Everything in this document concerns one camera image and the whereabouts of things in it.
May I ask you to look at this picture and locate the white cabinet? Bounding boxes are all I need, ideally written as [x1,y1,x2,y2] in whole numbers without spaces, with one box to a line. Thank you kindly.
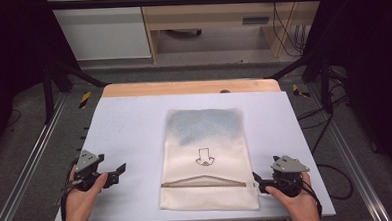
[46,0,153,64]

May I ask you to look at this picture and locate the black curtain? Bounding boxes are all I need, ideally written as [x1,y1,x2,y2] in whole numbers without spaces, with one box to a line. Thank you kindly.
[300,0,392,190]
[0,0,85,162]

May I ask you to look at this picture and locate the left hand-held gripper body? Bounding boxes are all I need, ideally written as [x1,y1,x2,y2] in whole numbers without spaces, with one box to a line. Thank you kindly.
[69,148,122,193]

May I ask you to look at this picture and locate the aluminium rail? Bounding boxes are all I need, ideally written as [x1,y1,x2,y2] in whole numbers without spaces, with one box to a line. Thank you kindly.
[307,80,392,221]
[0,92,74,221]

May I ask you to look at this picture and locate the person's right hand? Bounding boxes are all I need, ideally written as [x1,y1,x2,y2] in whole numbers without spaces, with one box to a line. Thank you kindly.
[265,170,322,221]

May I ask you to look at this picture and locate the thin black floor cable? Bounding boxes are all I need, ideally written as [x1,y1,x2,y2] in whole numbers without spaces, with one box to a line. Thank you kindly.
[3,107,23,129]

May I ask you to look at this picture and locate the black metal stand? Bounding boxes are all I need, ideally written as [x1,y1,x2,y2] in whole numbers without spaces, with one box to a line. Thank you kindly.
[267,50,335,117]
[41,57,109,125]

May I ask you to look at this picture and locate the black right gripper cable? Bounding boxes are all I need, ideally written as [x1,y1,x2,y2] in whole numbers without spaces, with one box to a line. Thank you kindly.
[298,176,324,220]

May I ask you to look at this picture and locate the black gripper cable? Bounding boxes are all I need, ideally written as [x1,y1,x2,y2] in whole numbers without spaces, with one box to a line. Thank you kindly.
[298,176,324,220]
[54,164,82,221]

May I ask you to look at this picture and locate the black hanging cables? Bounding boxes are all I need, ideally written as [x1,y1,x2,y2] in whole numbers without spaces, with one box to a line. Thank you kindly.
[269,0,309,59]

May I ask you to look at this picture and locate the white drawstring cloth bag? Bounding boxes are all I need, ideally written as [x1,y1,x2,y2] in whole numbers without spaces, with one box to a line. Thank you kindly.
[155,105,261,215]

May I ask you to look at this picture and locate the white foam mat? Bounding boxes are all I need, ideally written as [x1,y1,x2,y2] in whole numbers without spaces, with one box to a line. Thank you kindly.
[46,87,337,221]

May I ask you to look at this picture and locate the person's left hand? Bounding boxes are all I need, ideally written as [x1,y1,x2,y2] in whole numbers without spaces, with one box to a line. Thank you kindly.
[61,162,112,221]

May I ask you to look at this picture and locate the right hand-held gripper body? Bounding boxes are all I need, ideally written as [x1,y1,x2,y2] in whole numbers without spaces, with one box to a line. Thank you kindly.
[259,154,312,200]

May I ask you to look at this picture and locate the wooden table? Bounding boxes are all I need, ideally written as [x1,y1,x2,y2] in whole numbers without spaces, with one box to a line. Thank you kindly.
[101,76,282,101]

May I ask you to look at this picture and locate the wooden desk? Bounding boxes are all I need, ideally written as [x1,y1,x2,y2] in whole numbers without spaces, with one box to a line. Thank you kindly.
[138,0,330,65]

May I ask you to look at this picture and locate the yellow black tape strip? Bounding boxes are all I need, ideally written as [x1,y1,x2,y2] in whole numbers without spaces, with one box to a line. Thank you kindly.
[77,90,94,111]
[291,83,312,100]

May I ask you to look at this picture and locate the black horizontal frame bar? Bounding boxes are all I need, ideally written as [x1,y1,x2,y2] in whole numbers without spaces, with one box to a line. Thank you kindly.
[45,0,327,14]

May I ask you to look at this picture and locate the grey desk label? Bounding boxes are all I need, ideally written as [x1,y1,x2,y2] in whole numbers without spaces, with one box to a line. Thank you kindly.
[241,15,271,26]

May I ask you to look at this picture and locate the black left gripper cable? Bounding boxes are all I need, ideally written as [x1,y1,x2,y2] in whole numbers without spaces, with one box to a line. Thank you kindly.
[54,164,82,221]

